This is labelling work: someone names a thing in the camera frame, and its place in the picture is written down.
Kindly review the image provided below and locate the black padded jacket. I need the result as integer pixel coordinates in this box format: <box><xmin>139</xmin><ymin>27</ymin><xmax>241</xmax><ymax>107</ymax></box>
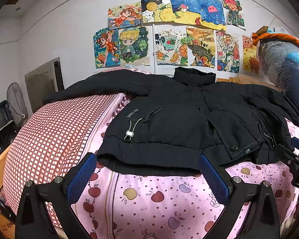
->
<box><xmin>44</xmin><ymin>67</ymin><xmax>299</xmax><ymax>176</ymax></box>

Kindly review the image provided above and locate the clear bag of clothes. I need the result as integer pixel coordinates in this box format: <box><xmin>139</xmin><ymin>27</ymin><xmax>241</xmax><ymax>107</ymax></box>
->
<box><xmin>257</xmin><ymin>38</ymin><xmax>299</xmax><ymax>110</ymax></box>

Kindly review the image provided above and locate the pink apple print bedsheet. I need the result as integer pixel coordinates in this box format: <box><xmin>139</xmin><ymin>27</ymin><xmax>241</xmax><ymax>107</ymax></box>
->
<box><xmin>72</xmin><ymin>95</ymin><xmax>299</xmax><ymax>238</ymax></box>

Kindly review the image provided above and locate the red white checkered quilt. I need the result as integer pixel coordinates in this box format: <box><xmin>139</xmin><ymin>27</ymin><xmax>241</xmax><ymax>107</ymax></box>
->
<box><xmin>3</xmin><ymin>93</ymin><xmax>157</xmax><ymax>233</ymax></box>

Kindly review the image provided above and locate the black plastic crate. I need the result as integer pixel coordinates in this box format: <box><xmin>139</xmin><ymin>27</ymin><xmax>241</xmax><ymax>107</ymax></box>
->
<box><xmin>0</xmin><ymin>100</ymin><xmax>13</xmax><ymax>131</ymax></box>

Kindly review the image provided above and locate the yellow bear drawing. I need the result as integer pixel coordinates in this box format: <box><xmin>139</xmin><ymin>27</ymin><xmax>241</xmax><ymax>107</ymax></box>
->
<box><xmin>242</xmin><ymin>35</ymin><xmax>260</xmax><ymax>74</ymax></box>

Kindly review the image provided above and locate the standing electric fan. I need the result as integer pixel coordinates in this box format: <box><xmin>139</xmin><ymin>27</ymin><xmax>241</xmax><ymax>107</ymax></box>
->
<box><xmin>6</xmin><ymin>82</ymin><xmax>29</xmax><ymax>128</ymax></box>

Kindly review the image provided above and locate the orange cloth on bag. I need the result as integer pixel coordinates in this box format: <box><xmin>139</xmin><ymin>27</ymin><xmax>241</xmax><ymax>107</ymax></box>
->
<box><xmin>251</xmin><ymin>25</ymin><xmax>299</xmax><ymax>48</ymax></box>

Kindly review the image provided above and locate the city unicorn drawing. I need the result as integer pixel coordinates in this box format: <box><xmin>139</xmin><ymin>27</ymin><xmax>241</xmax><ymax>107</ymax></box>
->
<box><xmin>215</xmin><ymin>31</ymin><xmax>240</xmax><ymax>73</ymax></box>

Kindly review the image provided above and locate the grey door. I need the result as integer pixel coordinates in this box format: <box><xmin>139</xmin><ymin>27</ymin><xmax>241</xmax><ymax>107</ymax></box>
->
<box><xmin>25</xmin><ymin>57</ymin><xmax>64</xmax><ymax>113</ymax></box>

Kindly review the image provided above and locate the landscape dinosaur drawing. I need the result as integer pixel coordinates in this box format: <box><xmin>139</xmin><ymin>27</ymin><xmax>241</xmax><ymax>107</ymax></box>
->
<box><xmin>186</xmin><ymin>26</ymin><xmax>215</xmax><ymax>68</ymax></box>

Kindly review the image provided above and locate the red haired boy drawing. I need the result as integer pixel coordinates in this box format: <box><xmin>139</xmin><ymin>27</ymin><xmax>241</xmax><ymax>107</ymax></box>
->
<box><xmin>221</xmin><ymin>0</ymin><xmax>246</xmax><ymax>30</ymax></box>

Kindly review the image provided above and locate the fruit juice drawing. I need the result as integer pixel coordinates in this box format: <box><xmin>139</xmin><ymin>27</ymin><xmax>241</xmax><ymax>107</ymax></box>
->
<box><xmin>155</xmin><ymin>26</ymin><xmax>188</xmax><ymax>66</ymax></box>

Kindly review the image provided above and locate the blue sea beach drawing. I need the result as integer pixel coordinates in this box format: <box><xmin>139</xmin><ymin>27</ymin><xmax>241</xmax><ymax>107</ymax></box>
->
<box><xmin>170</xmin><ymin>0</ymin><xmax>226</xmax><ymax>31</ymax></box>

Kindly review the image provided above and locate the mermaid girl drawing lower left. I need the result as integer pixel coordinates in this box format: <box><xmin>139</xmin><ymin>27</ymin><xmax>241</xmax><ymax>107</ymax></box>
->
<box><xmin>93</xmin><ymin>27</ymin><xmax>120</xmax><ymax>69</ymax></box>

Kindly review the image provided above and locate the blond boy drawing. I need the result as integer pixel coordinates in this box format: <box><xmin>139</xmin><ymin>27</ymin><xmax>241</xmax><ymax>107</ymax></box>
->
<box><xmin>119</xmin><ymin>26</ymin><xmax>150</xmax><ymax>67</ymax></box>

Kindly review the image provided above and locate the yellow moon drawing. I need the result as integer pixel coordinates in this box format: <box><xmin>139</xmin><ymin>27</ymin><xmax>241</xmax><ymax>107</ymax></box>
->
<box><xmin>141</xmin><ymin>0</ymin><xmax>174</xmax><ymax>23</ymax></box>

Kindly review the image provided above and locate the orange girl drawing upper left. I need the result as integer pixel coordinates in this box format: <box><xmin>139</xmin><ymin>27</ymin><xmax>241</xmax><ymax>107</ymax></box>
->
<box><xmin>107</xmin><ymin>2</ymin><xmax>143</xmax><ymax>29</ymax></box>

